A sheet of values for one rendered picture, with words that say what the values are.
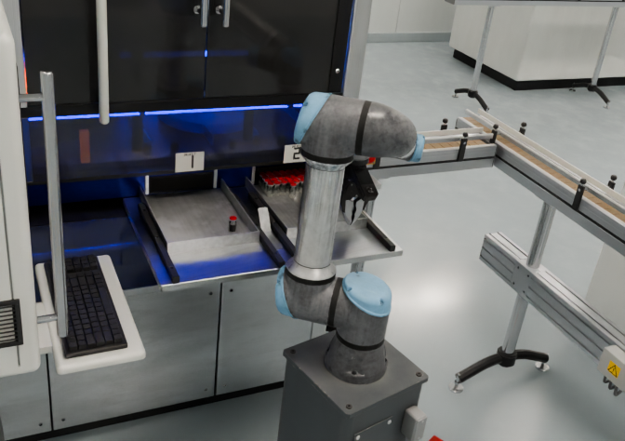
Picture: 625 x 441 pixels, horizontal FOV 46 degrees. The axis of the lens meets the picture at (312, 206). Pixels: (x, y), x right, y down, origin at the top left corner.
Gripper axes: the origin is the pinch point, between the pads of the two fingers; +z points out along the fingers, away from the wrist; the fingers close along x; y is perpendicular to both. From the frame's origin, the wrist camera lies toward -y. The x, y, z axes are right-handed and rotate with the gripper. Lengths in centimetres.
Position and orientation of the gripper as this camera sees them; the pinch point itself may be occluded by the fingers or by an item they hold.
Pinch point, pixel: (351, 221)
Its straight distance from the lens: 214.5
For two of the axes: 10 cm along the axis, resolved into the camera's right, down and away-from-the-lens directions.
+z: -1.0, 8.9, 4.5
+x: -9.1, 1.0, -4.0
